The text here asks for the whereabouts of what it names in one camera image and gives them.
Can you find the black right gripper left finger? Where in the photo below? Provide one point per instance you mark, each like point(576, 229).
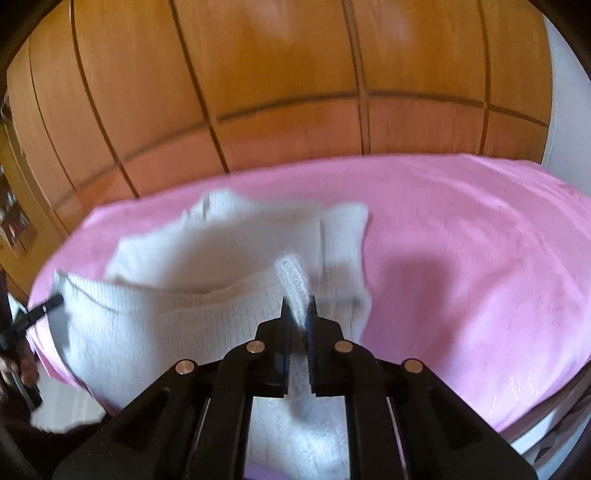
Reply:
point(256, 368)

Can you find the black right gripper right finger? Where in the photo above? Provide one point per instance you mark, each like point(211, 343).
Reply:
point(341, 368)

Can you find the white knitted sweater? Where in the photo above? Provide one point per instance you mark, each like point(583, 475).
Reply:
point(198, 287)

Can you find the left hand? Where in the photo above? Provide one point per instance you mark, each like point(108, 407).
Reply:
point(22, 364)

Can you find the wooden shelf with items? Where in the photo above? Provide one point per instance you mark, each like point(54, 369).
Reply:
point(11, 221)

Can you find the pink bed sheet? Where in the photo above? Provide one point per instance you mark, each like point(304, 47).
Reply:
point(478, 267)

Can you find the orange wooden wardrobe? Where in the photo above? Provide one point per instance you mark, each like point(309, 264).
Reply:
point(112, 100)

